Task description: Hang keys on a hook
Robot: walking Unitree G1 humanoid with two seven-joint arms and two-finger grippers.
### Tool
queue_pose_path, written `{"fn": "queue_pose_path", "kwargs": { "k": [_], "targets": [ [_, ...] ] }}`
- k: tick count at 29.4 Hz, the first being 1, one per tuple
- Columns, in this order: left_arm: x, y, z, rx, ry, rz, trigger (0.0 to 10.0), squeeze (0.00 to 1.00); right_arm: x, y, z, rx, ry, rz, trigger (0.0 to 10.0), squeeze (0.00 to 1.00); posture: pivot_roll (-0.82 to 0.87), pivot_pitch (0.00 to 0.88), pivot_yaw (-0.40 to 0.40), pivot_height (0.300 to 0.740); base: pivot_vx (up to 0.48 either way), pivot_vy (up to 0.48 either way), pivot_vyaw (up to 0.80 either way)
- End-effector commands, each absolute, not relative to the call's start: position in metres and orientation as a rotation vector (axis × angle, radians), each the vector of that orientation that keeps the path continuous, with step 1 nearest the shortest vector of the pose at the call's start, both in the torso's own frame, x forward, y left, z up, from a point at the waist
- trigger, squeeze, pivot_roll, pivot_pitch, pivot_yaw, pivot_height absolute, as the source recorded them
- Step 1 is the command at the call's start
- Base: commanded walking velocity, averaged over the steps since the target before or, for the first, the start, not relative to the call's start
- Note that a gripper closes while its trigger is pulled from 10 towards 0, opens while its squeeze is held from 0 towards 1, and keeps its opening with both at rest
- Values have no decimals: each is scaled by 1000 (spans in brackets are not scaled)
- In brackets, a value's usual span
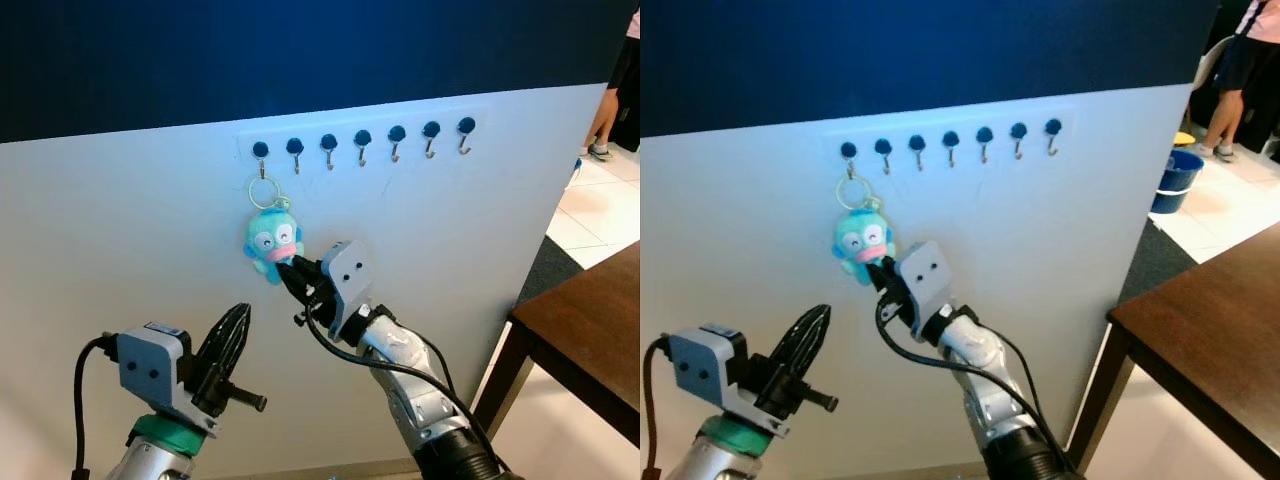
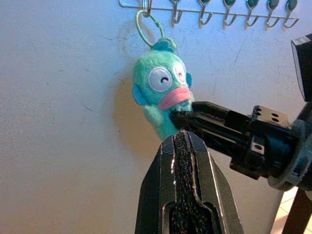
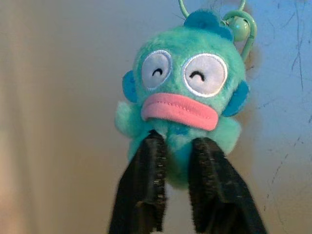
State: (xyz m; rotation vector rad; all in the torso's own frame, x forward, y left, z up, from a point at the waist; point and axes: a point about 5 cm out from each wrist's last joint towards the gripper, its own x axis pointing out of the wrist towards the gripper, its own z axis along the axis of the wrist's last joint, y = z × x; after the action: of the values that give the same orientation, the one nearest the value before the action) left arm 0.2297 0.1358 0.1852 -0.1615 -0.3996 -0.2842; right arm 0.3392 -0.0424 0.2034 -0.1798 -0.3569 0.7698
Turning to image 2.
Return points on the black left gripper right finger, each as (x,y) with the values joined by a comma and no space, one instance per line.
(219,207)

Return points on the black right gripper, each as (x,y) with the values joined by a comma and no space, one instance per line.
(268,146)

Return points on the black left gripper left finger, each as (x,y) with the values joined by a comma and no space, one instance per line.
(156,207)

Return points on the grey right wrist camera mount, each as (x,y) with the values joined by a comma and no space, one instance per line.
(301,131)

